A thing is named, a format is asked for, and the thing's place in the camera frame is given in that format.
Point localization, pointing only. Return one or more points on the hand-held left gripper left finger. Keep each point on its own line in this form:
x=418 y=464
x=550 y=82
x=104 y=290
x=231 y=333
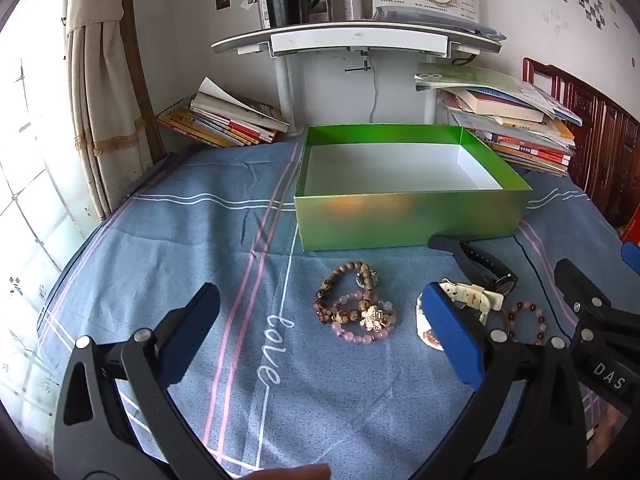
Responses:
x=192 y=330

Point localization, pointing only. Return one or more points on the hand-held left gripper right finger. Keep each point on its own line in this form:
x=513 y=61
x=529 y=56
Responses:
x=452 y=335

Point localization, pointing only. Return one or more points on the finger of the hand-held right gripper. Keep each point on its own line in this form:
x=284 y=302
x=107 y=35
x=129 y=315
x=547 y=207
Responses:
x=632 y=258
x=580 y=285

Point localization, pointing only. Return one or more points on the white wristwatch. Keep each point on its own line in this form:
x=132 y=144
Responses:
x=475 y=296

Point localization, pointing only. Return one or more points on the black wristwatch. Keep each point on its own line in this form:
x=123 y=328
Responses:
x=480 y=260

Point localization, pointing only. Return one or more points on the green cardboard box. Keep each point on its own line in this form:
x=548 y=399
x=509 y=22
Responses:
x=400 y=220

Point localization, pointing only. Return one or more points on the person's left hand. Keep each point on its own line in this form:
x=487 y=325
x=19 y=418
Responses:
x=290 y=474

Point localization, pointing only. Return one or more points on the red box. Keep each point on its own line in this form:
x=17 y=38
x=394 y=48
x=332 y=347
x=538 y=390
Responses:
x=632 y=234

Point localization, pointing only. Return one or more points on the blue striped blanket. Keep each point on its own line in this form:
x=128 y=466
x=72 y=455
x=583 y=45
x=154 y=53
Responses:
x=200 y=240

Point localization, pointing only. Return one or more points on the red wooden door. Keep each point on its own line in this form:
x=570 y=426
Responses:
x=600 y=135

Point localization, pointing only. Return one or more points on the stack of books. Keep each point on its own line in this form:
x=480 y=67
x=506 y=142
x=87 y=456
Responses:
x=515 y=120
x=230 y=122

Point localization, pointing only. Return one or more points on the window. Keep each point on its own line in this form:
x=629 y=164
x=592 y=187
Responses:
x=30 y=210

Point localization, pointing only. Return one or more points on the beige curtain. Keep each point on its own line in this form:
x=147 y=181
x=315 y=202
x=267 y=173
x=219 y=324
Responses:
x=105 y=110

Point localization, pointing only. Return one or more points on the white shelf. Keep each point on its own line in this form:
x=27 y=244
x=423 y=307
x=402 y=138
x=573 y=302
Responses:
x=350 y=37

